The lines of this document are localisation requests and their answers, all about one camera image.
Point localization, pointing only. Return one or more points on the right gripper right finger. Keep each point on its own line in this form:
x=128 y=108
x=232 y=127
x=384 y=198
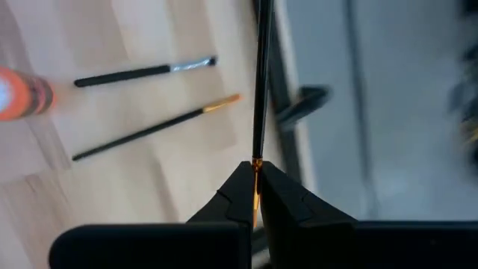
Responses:
x=336 y=246

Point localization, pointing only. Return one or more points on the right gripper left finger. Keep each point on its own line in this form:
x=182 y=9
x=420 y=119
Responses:
x=186 y=246

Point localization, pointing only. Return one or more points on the black paintbrush gold ferrule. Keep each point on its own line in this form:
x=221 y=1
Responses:
x=263 y=74
x=149 y=129

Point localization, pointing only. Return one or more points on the black paintbrush silver ferrule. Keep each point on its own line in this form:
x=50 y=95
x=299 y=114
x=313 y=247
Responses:
x=123 y=75

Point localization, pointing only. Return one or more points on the small orange paint bottle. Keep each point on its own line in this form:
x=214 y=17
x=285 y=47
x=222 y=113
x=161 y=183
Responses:
x=22 y=93

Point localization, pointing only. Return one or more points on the black aluminium table frame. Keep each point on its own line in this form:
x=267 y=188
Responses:
x=306 y=101

